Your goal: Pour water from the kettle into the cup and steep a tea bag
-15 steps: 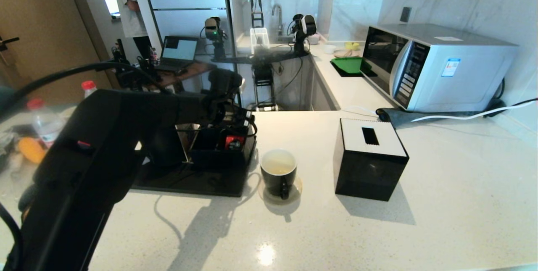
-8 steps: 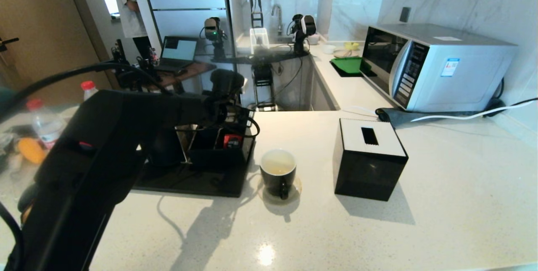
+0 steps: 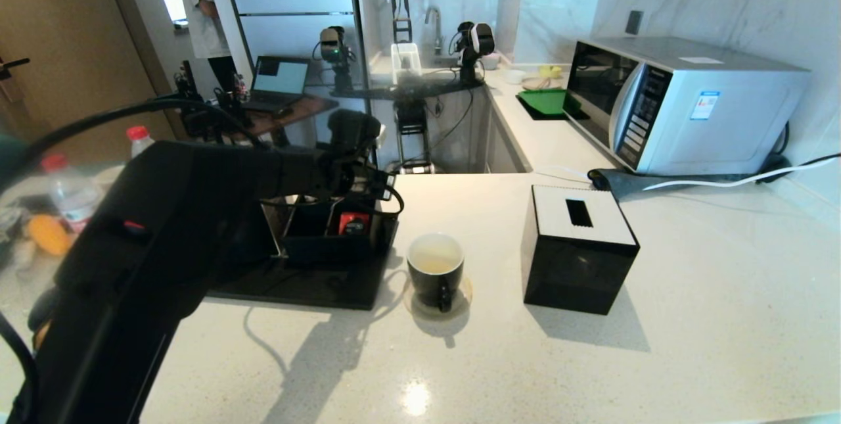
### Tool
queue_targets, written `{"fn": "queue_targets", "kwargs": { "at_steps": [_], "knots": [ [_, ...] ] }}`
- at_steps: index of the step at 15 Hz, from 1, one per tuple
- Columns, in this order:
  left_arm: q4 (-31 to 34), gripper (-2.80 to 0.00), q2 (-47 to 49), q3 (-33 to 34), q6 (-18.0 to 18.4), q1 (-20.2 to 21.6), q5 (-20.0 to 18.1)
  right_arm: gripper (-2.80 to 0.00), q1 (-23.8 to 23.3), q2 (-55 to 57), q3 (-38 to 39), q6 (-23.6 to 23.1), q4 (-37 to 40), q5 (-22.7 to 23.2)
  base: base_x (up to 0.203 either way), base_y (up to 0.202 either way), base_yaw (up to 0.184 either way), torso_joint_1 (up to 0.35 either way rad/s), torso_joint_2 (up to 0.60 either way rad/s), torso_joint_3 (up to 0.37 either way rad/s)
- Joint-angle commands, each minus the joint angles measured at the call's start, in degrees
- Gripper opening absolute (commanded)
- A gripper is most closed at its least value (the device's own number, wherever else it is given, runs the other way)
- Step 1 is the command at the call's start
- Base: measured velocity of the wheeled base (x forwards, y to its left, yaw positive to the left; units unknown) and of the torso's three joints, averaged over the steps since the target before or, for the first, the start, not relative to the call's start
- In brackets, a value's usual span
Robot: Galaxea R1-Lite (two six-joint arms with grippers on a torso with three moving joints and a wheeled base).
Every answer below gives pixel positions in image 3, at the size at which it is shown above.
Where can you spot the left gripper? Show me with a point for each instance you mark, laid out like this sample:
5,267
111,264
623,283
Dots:
358,177

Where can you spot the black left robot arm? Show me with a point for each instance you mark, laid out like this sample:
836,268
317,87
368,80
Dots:
131,266

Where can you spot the robot arm joint green light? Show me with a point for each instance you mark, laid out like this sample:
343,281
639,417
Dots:
335,49

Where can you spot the white black robot arm joint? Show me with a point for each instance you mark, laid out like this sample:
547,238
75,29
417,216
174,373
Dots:
474,43

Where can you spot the red plastic snack packet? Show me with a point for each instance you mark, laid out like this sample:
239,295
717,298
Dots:
355,223

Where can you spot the black compartment organizer box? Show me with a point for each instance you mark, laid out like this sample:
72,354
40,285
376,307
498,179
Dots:
315,248

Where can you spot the black rectangular tray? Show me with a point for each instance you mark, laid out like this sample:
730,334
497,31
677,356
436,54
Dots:
328,286

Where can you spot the clear acrylic sign stand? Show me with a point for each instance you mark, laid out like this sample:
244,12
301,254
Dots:
274,230

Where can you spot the black mug white inside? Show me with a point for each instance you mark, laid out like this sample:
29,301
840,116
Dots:
427,289

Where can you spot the brown wooden desk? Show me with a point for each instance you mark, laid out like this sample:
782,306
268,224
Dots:
309,108

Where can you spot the open laptop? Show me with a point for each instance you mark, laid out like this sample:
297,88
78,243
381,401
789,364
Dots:
279,79

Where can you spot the chrome faucet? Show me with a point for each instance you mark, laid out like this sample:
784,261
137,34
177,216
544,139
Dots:
435,23

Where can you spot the small white cup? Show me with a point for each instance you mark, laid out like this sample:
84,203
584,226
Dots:
516,77

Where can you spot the beige plate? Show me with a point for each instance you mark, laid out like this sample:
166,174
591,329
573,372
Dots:
539,85

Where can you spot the black tissue box silver lid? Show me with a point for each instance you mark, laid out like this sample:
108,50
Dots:
571,266

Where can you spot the yellow bowl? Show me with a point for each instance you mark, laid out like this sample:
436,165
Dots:
550,72

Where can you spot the water bottle red cap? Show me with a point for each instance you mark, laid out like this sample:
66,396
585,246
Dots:
69,194
139,141

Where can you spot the person in grey shirt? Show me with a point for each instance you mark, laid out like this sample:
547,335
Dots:
204,16

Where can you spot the brown wooden door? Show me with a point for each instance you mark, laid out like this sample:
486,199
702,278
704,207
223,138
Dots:
66,29

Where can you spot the teal chair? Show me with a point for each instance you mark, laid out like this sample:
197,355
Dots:
10,158

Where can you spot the silver microwave oven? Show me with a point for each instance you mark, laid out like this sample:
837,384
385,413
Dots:
723,121

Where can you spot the dark wall outlet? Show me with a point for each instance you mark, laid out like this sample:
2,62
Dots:
635,23

